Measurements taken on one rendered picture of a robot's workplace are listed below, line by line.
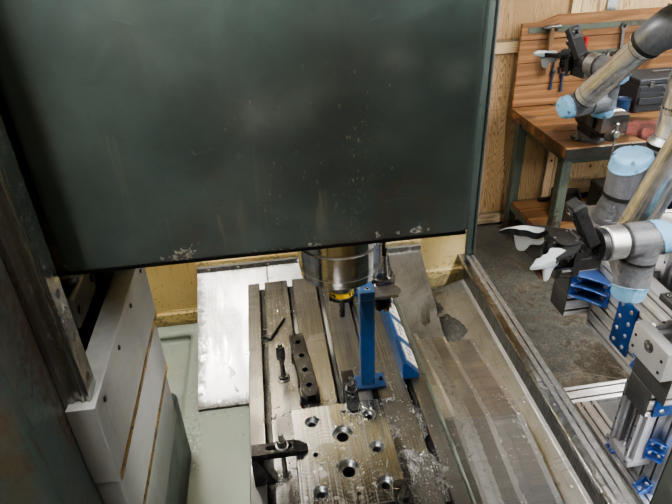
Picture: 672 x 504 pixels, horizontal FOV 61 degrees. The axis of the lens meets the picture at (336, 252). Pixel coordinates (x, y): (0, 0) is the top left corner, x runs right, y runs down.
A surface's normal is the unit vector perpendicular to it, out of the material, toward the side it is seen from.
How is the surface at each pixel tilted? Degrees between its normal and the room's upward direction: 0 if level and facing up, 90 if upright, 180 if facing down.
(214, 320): 25
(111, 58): 90
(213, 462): 0
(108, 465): 90
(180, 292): 90
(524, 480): 8
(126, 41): 90
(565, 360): 0
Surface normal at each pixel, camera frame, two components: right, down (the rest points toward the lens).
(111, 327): -0.04, -0.85
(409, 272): 0.03, -0.56
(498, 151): 0.15, 0.51
